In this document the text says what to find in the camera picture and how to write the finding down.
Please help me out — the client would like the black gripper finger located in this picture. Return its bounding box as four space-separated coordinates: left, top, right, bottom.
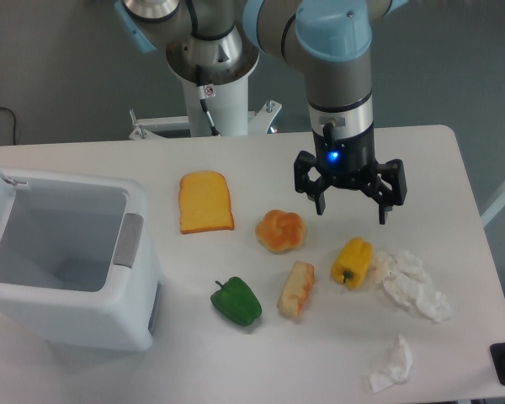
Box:
294 151 331 215
358 159 407 225

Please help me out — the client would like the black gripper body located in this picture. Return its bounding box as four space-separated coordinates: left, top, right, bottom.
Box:
314 123 377 190

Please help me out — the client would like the rectangular toasted bread block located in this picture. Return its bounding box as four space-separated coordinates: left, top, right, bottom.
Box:
277 261 315 318

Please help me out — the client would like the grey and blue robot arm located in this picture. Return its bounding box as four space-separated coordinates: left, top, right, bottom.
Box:
114 1 407 221

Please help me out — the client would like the round knotted bread roll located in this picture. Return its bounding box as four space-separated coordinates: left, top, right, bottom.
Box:
255 210 306 253

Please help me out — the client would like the toast slice bread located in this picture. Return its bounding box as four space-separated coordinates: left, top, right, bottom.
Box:
178 171 235 234

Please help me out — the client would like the yellow bell pepper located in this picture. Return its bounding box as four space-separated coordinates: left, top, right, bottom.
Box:
331 237 373 290

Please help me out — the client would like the large crumpled white tissue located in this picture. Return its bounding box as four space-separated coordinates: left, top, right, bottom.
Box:
369 249 452 323

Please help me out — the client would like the green bell pepper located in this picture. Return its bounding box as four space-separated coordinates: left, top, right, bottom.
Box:
210 277 263 327

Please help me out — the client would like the small crumpled white tissue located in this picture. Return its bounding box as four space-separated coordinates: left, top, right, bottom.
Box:
368 334 413 394

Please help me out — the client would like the white plastic trash bin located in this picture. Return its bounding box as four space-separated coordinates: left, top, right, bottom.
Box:
0 168 163 351

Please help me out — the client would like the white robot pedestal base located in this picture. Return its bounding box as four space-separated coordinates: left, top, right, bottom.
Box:
129 77 282 141

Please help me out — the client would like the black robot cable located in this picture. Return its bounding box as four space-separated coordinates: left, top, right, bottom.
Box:
195 65 222 137

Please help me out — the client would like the black floor cable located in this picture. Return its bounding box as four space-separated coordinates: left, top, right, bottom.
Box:
0 106 22 146

